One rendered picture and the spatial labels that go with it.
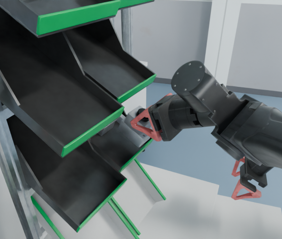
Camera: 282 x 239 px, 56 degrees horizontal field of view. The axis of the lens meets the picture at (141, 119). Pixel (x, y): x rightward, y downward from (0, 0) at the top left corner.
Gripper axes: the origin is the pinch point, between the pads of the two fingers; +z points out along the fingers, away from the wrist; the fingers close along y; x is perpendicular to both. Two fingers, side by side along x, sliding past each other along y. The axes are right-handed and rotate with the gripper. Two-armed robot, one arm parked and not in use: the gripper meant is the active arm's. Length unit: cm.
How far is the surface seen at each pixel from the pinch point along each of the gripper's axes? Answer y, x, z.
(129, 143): -0.5, 5.6, 6.6
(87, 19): 16.2, -19.0, -12.5
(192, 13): -279, -30, 117
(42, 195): 22.7, 3.2, 6.3
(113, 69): 0.4, -11.6, 1.9
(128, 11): -106, -38, 75
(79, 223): 21.1, 9.7, 2.3
